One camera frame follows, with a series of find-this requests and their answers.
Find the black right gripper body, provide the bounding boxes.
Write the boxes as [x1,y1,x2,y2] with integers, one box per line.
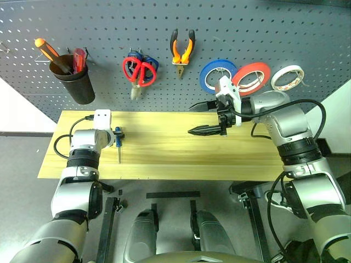
[215,95,237,137]

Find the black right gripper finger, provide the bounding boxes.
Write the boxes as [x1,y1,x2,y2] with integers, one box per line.
[188,100,218,112]
[187,124,222,136]

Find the blue handled screwdriver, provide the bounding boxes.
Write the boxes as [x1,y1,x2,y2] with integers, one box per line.
[114,126,123,164]

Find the wide red tape roll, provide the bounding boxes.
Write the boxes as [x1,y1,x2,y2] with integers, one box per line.
[231,62,272,97]

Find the yellow black needle-nose pliers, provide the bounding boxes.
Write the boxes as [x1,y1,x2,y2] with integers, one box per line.
[169,28,196,81]

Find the red handled scissors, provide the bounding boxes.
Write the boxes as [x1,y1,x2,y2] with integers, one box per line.
[122,56,156,101]

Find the grey pegboard wall panel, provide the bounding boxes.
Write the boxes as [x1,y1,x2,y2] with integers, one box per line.
[0,0,351,125]

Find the blue tape roll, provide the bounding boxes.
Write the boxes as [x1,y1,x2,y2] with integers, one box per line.
[199,58,238,95]

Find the black plastic holder cup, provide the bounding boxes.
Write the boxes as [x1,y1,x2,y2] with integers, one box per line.
[49,54,96,106]

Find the white tape roll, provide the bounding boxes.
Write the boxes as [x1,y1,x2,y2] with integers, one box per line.
[270,65,305,92]

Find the black floor tape strip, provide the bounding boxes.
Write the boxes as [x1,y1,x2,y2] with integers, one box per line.
[145,190,201,199]

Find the dark grey rounded shape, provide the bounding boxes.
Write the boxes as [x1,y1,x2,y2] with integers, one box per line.
[190,199,237,256]
[123,203,160,259]

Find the orange and black screwdriver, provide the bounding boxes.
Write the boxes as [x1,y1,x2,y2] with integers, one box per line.
[33,37,71,75]

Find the olive grey curved robot torso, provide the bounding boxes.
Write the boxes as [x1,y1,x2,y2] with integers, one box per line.
[139,250,264,263]

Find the black shoe with white sole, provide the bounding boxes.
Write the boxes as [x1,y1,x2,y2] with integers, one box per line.
[270,238,319,263]

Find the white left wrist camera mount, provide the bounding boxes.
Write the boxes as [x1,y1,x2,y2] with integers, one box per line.
[93,108,113,133]

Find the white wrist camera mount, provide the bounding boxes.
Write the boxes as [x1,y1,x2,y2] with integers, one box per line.
[93,108,113,133]
[214,76,242,128]

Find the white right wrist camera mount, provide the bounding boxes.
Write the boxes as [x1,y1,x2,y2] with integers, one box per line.
[214,76,242,128]

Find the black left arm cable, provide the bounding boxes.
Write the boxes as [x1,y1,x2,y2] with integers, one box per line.
[53,116,94,160]

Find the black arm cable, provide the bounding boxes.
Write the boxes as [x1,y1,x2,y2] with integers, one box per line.
[53,116,94,160]
[232,99,327,143]

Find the blue handled scissors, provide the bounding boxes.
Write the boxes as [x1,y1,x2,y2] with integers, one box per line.
[127,48,160,100]

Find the red translucent handle screwdriver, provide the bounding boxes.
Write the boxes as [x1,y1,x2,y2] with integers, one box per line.
[71,48,87,75]

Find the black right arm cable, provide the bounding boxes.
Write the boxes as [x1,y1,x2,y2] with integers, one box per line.
[232,99,327,143]

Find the black metal table leg frame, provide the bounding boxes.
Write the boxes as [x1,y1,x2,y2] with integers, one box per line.
[228,180,271,263]
[95,179,128,263]

